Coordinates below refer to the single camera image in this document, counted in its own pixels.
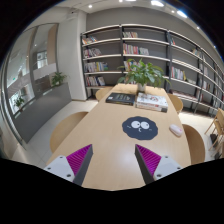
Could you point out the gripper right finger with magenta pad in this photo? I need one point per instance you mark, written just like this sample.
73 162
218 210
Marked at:
153 166

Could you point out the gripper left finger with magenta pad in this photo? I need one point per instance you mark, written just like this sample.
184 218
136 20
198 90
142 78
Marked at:
73 167

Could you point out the dark cartoon face mouse pad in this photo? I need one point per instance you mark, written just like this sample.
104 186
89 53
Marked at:
140 128

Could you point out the white pink computer mouse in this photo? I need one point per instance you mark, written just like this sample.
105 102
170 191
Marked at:
176 130

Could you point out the wooden chair near left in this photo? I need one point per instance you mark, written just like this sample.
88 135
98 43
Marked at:
64 128

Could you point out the wooden chair near right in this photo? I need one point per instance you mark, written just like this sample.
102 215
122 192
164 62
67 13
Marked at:
195 143

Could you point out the white red book stack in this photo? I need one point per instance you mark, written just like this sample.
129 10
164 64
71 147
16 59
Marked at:
151 102

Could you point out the grey counter partition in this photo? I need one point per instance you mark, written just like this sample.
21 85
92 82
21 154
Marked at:
41 110

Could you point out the wooden chair far right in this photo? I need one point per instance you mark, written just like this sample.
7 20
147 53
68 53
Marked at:
176 102

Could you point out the wooden chair at right edge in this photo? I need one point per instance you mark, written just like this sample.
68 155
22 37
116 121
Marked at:
217 135

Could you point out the black book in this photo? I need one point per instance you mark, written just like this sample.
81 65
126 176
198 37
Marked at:
121 98

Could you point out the wooden chair far left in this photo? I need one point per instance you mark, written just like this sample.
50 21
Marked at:
102 92

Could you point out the potted plant behind glass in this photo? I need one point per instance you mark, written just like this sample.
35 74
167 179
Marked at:
18 102

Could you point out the potted plant on grey counter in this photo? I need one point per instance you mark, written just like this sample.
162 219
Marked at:
58 79

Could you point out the green potted plant on table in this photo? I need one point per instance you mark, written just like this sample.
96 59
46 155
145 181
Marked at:
142 74

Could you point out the large grey bookshelf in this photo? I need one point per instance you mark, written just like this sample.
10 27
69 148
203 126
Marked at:
193 71

